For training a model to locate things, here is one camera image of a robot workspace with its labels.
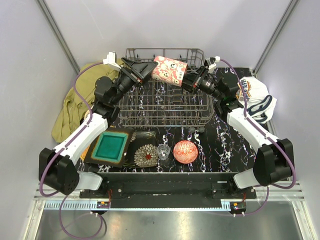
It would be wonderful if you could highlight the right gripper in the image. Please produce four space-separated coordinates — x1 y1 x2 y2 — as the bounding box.
173 65 224 101

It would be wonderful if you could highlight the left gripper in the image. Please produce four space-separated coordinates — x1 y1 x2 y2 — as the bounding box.
111 58 159 106

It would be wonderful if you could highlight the pink skull pattern mug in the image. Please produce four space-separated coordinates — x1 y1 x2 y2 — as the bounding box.
151 56 188 87

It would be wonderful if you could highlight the clear drinking glass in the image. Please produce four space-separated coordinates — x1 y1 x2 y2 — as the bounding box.
156 144 171 160

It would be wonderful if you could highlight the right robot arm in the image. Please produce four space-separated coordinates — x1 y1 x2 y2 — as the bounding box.
181 66 297 199

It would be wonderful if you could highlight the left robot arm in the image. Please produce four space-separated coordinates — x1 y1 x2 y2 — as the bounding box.
38 57 158 198

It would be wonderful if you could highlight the teal square ceramic dish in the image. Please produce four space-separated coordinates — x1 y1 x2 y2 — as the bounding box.
83 127 134 168

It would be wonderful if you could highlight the red patterned bowl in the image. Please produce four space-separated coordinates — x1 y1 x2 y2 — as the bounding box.
173 140 199 164

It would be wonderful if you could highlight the white printed t-shirt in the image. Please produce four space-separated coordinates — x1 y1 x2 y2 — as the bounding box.
235 76 277 124

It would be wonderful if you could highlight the olive green cloth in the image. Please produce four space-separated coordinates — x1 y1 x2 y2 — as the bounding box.
51 64 119 143

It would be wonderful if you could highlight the black floral square plate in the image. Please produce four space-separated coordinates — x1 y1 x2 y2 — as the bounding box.
123 131 158 168

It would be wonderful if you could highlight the woven bamboo basket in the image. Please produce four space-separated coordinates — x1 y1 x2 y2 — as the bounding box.
80 146 90 162

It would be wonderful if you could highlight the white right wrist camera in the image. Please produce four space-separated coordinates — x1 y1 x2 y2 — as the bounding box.
204 56 221 74

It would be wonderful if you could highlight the grey wire dish rack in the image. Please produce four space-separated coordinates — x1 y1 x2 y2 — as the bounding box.
114 47 215 128

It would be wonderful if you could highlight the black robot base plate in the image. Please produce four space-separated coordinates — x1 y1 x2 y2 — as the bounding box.
79 172 257 210

